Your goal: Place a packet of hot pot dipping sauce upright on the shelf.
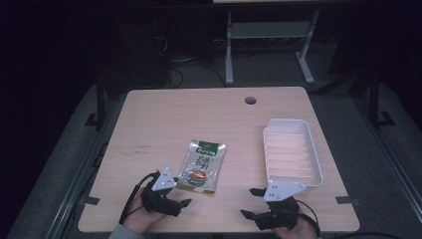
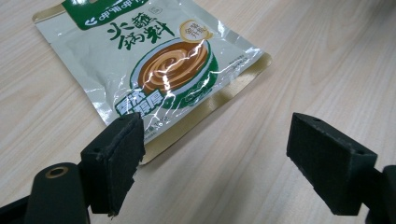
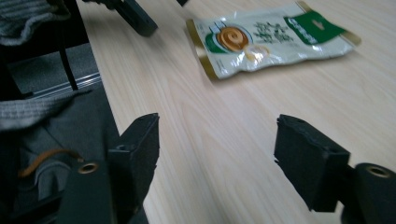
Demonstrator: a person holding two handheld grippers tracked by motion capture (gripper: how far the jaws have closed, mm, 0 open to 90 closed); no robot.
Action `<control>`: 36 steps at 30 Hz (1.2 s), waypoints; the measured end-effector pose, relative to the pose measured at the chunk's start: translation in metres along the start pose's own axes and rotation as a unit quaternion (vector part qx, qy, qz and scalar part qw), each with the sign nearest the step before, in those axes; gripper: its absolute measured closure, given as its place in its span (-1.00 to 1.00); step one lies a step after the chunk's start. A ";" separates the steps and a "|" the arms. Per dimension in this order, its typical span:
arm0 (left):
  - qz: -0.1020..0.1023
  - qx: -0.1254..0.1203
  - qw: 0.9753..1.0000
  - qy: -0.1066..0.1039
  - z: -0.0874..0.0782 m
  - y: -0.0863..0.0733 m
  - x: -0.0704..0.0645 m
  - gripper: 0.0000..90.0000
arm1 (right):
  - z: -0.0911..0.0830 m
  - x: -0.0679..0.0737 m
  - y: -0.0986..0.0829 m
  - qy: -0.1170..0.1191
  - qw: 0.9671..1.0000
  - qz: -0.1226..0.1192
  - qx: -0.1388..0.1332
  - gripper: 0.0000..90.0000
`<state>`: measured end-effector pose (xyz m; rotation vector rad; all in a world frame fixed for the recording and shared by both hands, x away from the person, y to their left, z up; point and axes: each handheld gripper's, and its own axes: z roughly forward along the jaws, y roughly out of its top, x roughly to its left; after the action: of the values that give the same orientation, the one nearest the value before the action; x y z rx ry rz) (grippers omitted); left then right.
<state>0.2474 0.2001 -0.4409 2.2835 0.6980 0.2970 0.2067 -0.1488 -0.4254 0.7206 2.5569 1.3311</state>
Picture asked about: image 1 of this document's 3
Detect black floor cables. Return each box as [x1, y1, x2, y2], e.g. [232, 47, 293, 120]
[152, 34, 228, 90]

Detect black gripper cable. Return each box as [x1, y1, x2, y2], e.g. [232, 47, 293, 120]
[118, 170, 161, 226]
[295, 198, 322, 239]

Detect black metal stand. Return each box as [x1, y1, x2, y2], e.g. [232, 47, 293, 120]
[366, 68, 397, 130]
[84, 74, 107, 130]

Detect white metal table frame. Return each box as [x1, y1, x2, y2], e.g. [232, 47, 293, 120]
[224, 8, 321, 86]

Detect white ribbed plastic tray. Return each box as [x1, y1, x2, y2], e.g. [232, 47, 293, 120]
[262, 118, 324, 189]

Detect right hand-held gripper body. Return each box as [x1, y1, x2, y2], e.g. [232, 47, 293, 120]
[254, 179, 309, 231]

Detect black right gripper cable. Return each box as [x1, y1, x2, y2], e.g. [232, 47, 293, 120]
[295, 198, 322, 239]

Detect person's right hand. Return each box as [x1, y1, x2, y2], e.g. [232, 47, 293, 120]
[272, 212, 320, 239]

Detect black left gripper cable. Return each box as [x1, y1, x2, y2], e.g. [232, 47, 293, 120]
[118, 170, 161, 226]

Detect clear seasoning packet green label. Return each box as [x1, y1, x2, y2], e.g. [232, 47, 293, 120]
[176, 138, 228, 195]

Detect person's left hand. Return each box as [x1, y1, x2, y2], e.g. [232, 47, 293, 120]
[122, 186, 167, 234]

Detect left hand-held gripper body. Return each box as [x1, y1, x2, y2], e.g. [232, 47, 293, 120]
[140, 166, 184, 218]

